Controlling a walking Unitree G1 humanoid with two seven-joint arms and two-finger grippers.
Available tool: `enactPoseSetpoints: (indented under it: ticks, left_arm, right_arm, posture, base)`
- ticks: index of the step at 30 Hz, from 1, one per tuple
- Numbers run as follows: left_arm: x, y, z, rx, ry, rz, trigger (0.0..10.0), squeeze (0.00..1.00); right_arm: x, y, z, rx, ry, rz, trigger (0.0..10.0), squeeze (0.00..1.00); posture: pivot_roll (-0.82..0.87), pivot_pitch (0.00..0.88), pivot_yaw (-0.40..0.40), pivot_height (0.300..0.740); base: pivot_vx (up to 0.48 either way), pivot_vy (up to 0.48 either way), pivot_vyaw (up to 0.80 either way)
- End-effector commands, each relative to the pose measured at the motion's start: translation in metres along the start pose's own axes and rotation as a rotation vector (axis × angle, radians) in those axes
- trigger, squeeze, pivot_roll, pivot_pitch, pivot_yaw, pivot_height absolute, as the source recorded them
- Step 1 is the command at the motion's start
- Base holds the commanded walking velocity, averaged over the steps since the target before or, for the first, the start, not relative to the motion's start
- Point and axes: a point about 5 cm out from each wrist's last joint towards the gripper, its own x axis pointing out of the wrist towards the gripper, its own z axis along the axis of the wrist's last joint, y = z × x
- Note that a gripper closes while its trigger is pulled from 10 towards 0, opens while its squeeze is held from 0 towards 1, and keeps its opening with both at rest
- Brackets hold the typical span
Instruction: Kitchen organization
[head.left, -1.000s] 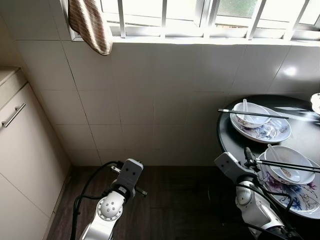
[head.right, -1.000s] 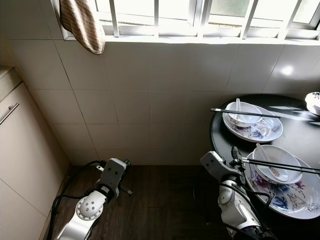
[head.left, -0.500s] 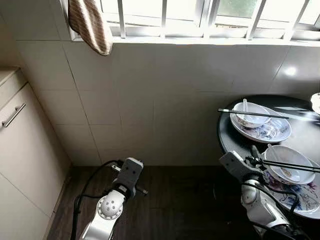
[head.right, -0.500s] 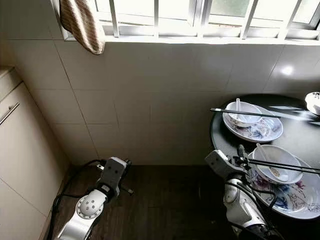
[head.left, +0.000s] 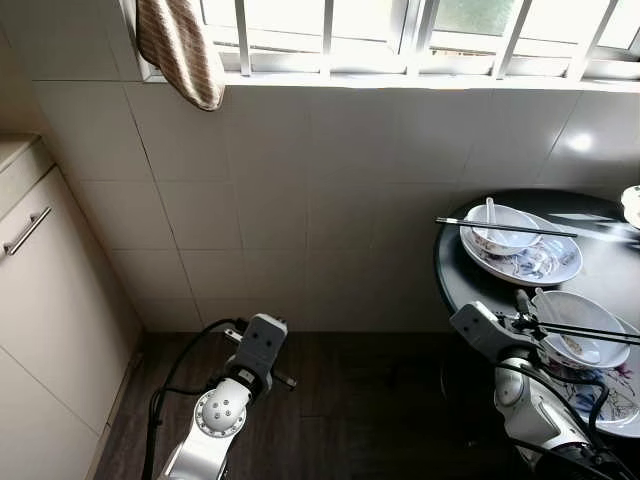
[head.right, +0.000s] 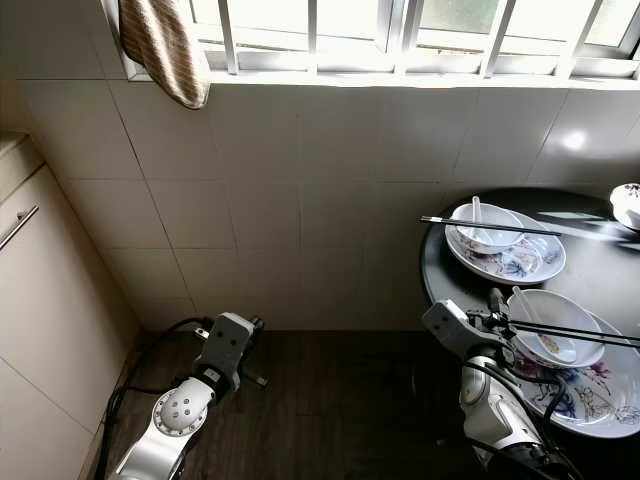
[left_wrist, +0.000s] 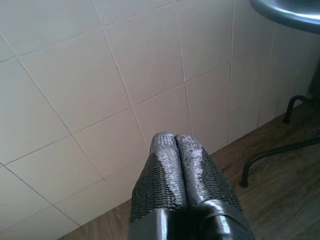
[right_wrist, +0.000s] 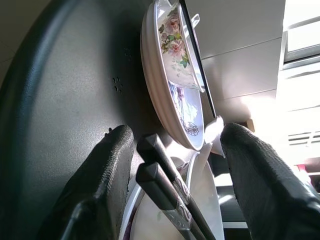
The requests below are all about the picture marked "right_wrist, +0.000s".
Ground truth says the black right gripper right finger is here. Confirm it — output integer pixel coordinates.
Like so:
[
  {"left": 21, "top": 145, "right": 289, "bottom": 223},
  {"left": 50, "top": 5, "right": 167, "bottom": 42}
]
[{"left": 220, "top": 122, "right": 320, "bottom": 240}]

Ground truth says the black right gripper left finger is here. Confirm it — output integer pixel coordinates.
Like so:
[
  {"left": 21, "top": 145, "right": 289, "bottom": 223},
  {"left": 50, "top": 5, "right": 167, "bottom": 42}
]
[{"left": 37, "top": 124, "right": 135, "bottom": 240}]

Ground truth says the white floral rose bowl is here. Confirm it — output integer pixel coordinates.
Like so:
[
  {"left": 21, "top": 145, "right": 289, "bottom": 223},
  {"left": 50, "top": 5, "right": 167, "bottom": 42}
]
[{"left": 156, "top": 0, "right": 206, "bottom": 92}]

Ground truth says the black chopstick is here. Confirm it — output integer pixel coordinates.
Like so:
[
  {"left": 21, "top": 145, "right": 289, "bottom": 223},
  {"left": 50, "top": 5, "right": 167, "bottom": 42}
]
[
  {"left": 135, "top": 161, "right": 201, "bottom": 240},
  {"left": 136, "top": 133, "right": 217, "bottom": 240}
]

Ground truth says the plain white plate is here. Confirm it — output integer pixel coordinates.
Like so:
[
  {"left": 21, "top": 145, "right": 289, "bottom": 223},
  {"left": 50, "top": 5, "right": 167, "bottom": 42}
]
[{"left": 184, "top": 143, "right": 225, "bottom": 240}]

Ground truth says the white dish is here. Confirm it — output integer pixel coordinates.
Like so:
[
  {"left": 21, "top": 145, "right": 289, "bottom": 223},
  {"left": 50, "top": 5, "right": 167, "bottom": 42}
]
[{"left": 119, "top": 183, "right": 191, "bottom": 240}]

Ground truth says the black round plastic tray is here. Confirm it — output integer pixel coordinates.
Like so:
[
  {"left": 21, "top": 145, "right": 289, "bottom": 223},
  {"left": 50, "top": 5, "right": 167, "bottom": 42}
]
[{"left": 0, "top": 0, "right": 181, "bottom": 240}]

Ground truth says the white ribbed bowl blue print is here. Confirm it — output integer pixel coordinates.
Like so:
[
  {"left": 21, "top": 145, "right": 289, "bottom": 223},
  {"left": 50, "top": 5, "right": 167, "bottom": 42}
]
[{"left": 139, "top": 0, "right": 206, "bottom": 152}]

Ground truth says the white barred window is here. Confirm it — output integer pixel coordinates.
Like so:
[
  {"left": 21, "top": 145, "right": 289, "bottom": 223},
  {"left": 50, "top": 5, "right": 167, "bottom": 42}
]
[{"left": 281, "top": 0, "right": 320, "bottom": 73}]

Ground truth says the grey wall cabinet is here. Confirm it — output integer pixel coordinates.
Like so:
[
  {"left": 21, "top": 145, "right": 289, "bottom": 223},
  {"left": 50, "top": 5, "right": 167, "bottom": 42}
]
[{"left": 184, "top": 0, "right": 286, "bottom": 121}]

